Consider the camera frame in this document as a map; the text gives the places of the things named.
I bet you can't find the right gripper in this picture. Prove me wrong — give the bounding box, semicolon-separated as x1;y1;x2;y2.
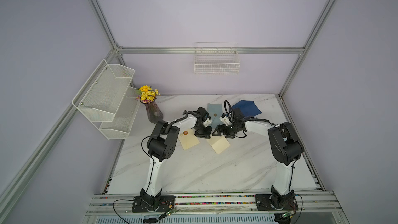
212;122;241;138

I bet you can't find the peach paper sheet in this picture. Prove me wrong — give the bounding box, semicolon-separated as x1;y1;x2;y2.
207;135;230;154

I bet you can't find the teal envelope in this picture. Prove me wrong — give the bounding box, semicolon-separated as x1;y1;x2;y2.
207;104;223;129

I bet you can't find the cream envelope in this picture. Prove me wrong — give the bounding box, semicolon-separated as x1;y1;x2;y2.
178;129;200;150

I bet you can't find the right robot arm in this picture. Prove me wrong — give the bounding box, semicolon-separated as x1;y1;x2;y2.
212;109;304;211

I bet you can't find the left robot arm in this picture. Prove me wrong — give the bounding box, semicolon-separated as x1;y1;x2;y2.
140;107;212;207

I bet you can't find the dark blue envelope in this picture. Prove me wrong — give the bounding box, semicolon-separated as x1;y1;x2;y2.
232;100;262;117

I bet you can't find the dark glass vase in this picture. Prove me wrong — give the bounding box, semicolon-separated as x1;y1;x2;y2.
145;101;163;124

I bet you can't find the yellow flower bouquet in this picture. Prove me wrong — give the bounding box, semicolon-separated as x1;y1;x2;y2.
135;86;161;104

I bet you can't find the white mesh two-tier shelf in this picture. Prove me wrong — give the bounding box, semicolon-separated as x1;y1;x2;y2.
72;60;140;140

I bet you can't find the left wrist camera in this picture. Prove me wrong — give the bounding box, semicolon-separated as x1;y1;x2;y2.
203;117;212;128

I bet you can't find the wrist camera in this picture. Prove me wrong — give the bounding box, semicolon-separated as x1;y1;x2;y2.
219;115;231;126
203;117;212;128

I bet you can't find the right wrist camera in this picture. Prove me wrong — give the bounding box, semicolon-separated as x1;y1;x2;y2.
219;115;231;126

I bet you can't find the white wire wall basket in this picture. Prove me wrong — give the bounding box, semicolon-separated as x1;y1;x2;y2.
194;42;240;75

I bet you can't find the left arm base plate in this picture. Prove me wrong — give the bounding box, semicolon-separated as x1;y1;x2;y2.
132;188;176;213

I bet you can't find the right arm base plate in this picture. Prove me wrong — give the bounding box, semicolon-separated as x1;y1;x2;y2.
255;186;299;211

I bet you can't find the aluminium front rail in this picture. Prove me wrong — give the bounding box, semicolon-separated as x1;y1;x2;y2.
83;190;349;224

